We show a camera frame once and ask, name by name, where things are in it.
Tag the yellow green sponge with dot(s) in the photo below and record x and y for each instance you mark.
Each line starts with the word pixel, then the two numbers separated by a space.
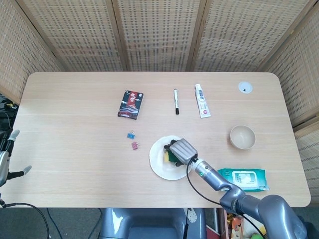
pixel 167 157

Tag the white paper plate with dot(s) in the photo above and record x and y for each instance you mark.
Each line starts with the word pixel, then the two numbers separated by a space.
pixel 156 159

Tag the black red card box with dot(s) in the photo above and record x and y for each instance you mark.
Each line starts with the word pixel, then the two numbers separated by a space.
pixel 130 104

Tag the white black marker pen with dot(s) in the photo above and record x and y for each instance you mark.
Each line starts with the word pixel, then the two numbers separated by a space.
pixel 176 99

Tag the woven folding screen panel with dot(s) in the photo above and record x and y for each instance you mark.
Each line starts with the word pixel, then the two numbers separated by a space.
pixel 301 74
pixel 22 49
pixel 249 35
pixel 74 35
pixel 159 35

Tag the beige bowl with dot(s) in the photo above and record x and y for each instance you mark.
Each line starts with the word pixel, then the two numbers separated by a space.
pixel 243 138

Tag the grey robot torso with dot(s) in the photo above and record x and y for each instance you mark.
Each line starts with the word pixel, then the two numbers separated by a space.
pixel 149 224

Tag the green wet wipes pack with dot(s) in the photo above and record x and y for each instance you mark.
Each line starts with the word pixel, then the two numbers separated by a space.
pixel 244 179

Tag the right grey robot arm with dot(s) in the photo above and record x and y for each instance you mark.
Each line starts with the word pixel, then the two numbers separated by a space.
pixel 249 201

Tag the pink binder clip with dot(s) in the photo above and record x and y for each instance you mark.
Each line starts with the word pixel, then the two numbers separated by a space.
pixel 134 146

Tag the white toothpaste tube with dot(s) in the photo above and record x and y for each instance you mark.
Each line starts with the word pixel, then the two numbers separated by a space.
pixel 202 100

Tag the blue binder clip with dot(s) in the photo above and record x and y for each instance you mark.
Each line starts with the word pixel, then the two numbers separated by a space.
pixel 130 135

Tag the red box under table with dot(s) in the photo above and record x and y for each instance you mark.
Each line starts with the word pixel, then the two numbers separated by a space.
pixel 230 221

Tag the black equipment clutter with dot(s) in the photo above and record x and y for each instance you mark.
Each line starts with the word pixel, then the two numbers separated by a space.
pixel 6 112

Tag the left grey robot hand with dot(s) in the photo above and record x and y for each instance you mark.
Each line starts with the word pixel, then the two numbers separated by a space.
pixel 3 161

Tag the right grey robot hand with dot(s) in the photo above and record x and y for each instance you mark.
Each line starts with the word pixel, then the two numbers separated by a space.
pixel 183 150

